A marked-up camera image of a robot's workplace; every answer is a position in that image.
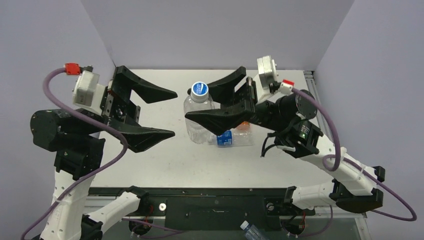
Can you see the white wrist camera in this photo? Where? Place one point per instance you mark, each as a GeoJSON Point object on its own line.
{"type": "Point", "coordinates": [266, 81]}
{"type": "Point", "coordinates": [87, 92]}

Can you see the clear bottle blue-white cap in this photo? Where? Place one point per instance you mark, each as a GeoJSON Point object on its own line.
{"type": "Point", "coordinates": [195, 104]}

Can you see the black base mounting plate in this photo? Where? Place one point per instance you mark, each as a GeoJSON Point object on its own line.
{"type": "Point", "coordinates": [218, 209]}

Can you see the aluminium frame rail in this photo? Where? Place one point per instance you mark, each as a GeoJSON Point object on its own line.
{"type": "Point", "coordinates": [312, 88]}

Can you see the clear bottle blue label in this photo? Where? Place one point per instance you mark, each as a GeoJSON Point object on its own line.
{"type": "Point", "coordinates": [232, 138]}

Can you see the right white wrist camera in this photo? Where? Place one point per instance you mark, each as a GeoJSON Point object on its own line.
{"type": "Point", "coordinates": [266, 81]}

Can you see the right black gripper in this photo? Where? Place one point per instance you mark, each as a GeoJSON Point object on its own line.
{"type": "Point", "coordinates": [248, 99]}

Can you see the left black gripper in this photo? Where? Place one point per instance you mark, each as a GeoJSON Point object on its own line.
{"type": "Point", "coordinates": [117, 109]}

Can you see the orange drink bottle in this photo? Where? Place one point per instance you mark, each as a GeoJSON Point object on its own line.
{"type": "Point", "coordinates": [244, 126]}

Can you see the water bottle under table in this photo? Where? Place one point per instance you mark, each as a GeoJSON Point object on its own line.
{"type": "Point", "coordinates": [251, 232]}

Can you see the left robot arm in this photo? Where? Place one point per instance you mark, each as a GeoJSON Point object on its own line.
{"type": "Point", "coordinates": [91, 128]}

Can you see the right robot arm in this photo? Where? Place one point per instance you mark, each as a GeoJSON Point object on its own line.
{"type": "Point", "coordinates": [287, 113]}

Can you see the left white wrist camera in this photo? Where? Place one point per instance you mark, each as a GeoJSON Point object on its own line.
{"type": "Point", "coordinates": [87, 92]}

